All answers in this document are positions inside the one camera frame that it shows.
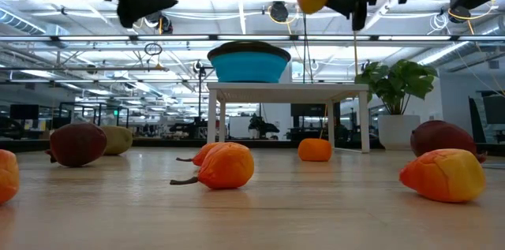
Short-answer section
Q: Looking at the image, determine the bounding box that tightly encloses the white perforated metal riser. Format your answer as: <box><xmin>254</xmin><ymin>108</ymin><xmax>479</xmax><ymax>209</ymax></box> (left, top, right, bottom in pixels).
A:
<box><xmin>206</xmin><ymin>81</ymin><xmax>371</xmax><ymax>154</ymax></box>

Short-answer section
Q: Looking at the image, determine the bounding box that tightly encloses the blue collapsible bowl grey rim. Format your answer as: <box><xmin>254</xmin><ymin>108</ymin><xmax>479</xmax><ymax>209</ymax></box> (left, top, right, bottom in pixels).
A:
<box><xmin>207</xmin><ymin>40</ymin><xmax>292</xmax><ymax>84</ymax></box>

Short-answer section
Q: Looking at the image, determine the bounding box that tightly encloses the tan toy kiwi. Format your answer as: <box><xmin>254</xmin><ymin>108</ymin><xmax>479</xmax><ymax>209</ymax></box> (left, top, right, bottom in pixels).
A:
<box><xmin>100</xmin><ymin>125</ymin><xmax>134</xmax><ymax>156</ymax></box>

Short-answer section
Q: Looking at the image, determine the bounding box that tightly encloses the dark red toy apple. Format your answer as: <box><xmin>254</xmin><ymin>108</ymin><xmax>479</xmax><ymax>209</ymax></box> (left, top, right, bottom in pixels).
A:
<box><xmin>45</xmin><ymin>122</ymin><xmax>108</xmax><ymax>168</ymax></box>
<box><xmin>410</xmin><ymin>120</ymin><xmax>487</xmax><ymax>164</ymax></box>

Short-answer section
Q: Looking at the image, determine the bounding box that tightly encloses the orange toy pear with stem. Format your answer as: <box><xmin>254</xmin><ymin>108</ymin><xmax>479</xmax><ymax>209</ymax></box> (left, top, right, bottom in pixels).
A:
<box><xmin>170</xmin><ymin>141</ymin><xmax>256</xmax><ymax>191</ymax></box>
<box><xmin>175</xmin><ymin>142</ymin><xmax>222</xmax><ymax>167</ymax></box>

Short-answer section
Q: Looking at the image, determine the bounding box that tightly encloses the round orange toy fruit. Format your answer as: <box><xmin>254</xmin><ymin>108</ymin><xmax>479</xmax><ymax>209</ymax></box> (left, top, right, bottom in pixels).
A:
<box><xmin>297</xmin><ymin>138</ymin><xmax>333</xmax><ymax>163</ymax></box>

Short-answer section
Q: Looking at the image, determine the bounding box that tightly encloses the orange-yellow toy mango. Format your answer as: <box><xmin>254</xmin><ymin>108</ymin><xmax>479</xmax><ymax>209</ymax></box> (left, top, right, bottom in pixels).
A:
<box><xmin>398</xmin><ymin>148</ymin><xmax>486</xmax><ymax>204</ymax></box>

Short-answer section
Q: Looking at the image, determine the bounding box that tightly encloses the potted green leafy plant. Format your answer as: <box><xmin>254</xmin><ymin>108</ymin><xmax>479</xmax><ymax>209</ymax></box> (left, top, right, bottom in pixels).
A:
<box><xmin>353</xmin><ymin>58</ymin><xmax>439</xmax><ymax>151</ymax></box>

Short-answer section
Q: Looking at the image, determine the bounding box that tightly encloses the black background metal stand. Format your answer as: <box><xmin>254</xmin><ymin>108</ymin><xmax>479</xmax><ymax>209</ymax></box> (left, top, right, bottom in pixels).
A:
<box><xmin>193</xmin><ymin>59</ymin><xmax>210</xmax><ymax>140</ymax></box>

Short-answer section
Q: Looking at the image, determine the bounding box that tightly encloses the black background monitor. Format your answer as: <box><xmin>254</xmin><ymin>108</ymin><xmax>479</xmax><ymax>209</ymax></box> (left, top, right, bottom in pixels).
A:
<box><xmin>9</xmin><ymin>103</ymin><xmax>40</xmax><ymax>121</ymax></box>
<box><xmin>290</xmin><ymin>103</ymin><xmax>327</xmax><ymax>118</ymax></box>

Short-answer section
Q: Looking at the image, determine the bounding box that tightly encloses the black hanging cable coil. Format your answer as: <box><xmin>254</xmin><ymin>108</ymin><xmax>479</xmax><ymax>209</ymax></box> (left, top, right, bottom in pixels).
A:
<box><xmin>144</xmin><ymin>42</ymin><xmax>163</xmax><ymax>57</ymax></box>

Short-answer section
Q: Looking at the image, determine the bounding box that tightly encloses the white hanging cable coil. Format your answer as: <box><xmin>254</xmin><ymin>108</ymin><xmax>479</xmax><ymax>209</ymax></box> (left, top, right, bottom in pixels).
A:
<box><xmin>428</xmin><ymin>13</ymin><xmax>449</xmax><ymax>35</ymax></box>

